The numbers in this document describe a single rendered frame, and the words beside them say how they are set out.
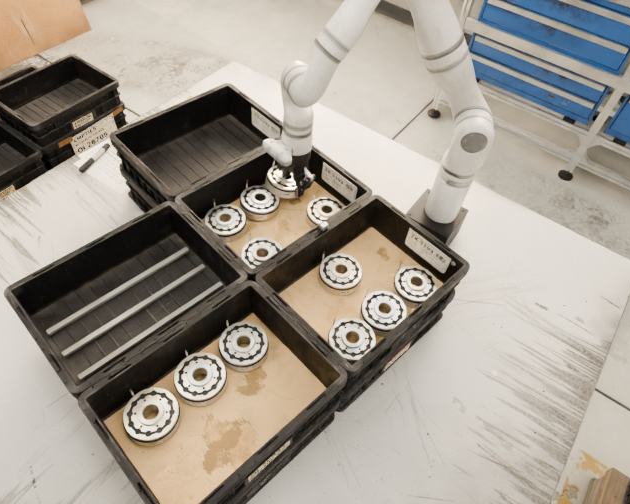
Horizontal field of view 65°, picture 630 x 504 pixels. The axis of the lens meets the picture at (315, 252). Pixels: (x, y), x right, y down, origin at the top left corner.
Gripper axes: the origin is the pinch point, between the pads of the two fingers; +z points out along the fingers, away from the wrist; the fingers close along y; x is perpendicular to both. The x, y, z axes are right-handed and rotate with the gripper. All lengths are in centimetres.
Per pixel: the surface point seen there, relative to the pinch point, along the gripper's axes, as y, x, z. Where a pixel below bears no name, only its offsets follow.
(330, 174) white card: -4.4, -9.1, -2.5
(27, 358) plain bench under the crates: 8, 73, 18
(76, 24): 258, -42, 85
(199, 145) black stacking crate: 32.9, 7.5, 5.0
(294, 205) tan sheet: -2.6, 1.4, 4.2
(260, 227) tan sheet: -3.0, 13.4, 4.2
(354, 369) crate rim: -49, 27, -7
